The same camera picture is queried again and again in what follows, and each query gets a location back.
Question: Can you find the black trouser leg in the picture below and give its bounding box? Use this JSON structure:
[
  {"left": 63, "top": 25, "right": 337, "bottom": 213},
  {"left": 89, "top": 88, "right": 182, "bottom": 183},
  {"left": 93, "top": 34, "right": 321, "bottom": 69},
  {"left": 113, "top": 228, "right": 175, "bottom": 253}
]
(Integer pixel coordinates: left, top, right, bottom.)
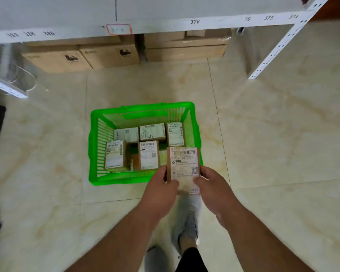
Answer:
[{"left": 174, "top": 247, "right": 209, "bottom": 272}]

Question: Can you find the clear plastic bag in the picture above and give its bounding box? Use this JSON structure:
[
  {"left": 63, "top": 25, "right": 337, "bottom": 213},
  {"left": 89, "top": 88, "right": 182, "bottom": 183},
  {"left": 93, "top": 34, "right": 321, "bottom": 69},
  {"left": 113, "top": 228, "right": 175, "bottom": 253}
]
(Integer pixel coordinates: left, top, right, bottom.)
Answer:
[{"left": 0, "top": 44, "right": 38, "bottom": 92}]

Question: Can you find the brown carton with black print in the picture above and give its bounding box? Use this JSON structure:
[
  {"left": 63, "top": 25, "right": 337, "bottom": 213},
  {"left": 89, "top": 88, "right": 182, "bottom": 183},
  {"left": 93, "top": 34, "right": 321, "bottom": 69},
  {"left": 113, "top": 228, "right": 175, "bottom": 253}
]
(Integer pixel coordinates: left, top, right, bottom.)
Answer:
[
  {"left": 79, "top": 42, "right": 141, "bottom": 69},
  {"left": 21, "top": 45, "right": 94, "bottom": 73}
]

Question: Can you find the person's left hand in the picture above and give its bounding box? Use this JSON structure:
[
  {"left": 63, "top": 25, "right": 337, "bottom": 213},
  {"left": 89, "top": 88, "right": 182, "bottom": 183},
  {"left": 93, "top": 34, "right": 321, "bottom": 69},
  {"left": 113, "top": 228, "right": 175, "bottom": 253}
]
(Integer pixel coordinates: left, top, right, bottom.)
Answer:
[{"left": 138, "top": 165, "right": 179, "bottom": 224}]

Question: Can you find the white perforated shelf post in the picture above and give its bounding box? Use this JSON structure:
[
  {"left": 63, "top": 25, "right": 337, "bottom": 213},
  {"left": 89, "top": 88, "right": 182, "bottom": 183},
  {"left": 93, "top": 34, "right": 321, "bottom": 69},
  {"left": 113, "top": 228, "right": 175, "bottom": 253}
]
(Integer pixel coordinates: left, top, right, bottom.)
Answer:
[{"left": 248, "top": 0, "right": 332, "bottom": 80}]

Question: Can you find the white metal shelf board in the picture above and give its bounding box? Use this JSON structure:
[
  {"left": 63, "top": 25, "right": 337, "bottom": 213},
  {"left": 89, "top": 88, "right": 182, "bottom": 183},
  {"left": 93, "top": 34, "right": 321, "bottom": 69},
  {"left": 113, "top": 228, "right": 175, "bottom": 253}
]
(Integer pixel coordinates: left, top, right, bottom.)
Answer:
[{"left": 0, "top": 0, "right": 332, "bottom": 45}]

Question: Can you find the green plastic basket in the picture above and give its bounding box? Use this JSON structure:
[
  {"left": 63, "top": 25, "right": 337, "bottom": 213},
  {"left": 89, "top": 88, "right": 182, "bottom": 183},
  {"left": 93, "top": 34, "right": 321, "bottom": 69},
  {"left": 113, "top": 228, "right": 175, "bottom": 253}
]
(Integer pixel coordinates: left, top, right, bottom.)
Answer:
[{"left": 88, "top": 102, "right": 203, "bottom": 186}]

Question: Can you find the plain brown carton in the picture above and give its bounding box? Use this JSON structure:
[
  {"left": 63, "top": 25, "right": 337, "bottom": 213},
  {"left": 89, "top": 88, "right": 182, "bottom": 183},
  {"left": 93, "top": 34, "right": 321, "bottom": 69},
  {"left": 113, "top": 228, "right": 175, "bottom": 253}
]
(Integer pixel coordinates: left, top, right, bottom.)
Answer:
[{"left": 144, "top": 45, "right": 227, "bottom": 63}]

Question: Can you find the red-bordered shelf label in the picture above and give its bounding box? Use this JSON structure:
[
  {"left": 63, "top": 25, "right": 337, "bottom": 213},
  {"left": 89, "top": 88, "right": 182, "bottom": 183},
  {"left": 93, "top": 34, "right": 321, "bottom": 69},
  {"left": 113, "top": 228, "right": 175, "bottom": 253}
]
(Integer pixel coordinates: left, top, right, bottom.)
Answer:
[{"left": 106, "top": 24, "right": 132, "bottom": 36}]

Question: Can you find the person's right hand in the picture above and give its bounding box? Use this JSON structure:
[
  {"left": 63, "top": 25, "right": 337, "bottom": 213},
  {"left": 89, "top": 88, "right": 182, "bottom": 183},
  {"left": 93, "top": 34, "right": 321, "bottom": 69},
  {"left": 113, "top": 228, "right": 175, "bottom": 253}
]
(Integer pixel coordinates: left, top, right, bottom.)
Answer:
[{"left": 193, "top": 166, "right": 241, "bottom": 228}]

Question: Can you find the person's right forearm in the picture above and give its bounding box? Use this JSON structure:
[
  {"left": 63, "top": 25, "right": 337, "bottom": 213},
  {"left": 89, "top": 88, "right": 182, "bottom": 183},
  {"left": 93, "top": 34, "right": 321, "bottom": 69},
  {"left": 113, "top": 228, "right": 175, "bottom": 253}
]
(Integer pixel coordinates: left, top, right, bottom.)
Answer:
[{"left": 218, "top": 204, "right": 315, "bottom": 272}]

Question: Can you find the cardboard parcel with white label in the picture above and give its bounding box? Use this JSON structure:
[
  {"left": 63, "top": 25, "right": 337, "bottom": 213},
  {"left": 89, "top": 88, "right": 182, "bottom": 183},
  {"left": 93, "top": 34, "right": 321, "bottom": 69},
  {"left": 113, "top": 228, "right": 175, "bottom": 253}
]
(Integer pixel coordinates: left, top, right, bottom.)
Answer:
[
  {"left": 139, "top": 123, "right": 166, "bottom": 141},
  {"left": 105, "top": 139, "right": 128, "bottom": 171},
  {"left": 114, "top": 127, "right": 139, "bottom": 144},
  {"left": 138, "top": 141, "right": 160, "bottom": 170},
  {"left": 166, "top": 147, "right": 201, "bottom": 195},
  {"left": 167, "top": 122, "right": 185, "bottom": 147}
]

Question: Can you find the grey sneaker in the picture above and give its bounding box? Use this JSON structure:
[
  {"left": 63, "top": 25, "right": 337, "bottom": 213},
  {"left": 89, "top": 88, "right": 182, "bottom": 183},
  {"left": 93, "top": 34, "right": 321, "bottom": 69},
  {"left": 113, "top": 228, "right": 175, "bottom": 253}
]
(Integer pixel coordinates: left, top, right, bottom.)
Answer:
[
  {"left": 144, "top": 246, "right": 171, "bottom": 272},
  {"left": 172, "top": 194, "right": 202, "bottom": 254}
]

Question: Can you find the taped brown carton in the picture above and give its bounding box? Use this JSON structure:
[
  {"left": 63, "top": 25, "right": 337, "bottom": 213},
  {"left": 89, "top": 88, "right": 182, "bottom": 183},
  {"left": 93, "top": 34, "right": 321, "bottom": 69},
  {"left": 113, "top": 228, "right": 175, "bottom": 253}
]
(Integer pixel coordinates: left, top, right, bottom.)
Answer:
[{"left": 143, "top": 29, "right": 232, "bottom": 49}]

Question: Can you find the person's left forearm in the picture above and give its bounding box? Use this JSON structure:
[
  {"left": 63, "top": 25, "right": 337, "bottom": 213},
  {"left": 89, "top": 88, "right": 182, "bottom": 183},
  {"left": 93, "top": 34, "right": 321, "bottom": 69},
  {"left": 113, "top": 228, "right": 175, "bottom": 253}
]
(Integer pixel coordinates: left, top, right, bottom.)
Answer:
[{"left": 64, "top": 207, "right": 159, "bottom": 272}]

